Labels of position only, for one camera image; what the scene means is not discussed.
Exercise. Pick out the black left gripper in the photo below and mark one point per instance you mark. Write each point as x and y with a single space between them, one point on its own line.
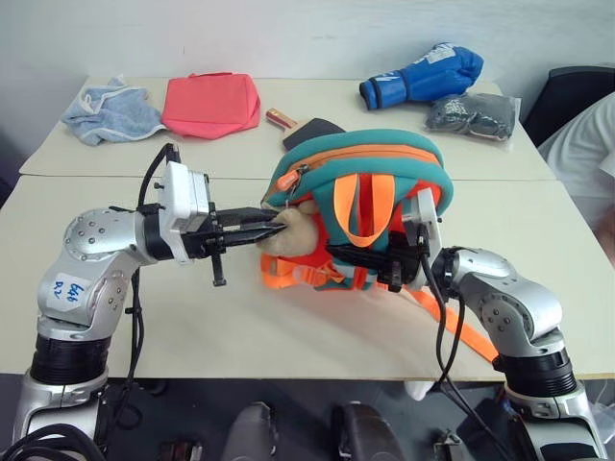
202 242

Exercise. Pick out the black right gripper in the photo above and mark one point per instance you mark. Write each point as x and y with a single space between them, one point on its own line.
401 261

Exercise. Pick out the orange and teal backpack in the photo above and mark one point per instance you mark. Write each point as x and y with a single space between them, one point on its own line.
365 144

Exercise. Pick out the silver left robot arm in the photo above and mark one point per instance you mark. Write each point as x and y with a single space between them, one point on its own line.
86 240

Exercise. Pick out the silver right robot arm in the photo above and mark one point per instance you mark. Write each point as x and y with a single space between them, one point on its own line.
509 298

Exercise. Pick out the black table tennis paddle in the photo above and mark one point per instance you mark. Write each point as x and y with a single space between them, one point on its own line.
312 132

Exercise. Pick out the pink fabric pouch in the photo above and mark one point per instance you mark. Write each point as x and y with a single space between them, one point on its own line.
209 105

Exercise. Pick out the small white object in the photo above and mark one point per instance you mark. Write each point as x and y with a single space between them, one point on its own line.
417 390

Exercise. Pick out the dark grey rounded shape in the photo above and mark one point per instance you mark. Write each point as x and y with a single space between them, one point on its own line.
367 432
252 432

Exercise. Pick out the light blue towel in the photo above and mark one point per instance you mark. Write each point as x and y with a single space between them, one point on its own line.
113 115

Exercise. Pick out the dark grey bagged cloth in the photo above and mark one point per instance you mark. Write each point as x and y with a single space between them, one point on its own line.
473 115

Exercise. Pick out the blue boxing glove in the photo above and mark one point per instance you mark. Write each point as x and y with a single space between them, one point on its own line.
423 77

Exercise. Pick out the person in white shirt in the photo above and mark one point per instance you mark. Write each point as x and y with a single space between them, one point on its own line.
583 153

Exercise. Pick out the black chair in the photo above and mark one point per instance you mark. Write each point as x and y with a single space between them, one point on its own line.
572 91

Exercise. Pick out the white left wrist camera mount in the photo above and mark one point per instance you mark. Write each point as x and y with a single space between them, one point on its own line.
179 192

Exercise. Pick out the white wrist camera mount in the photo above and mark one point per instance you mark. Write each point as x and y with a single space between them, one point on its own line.
427 211
179 192

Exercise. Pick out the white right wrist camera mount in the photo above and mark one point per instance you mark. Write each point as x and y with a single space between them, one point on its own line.
427 211

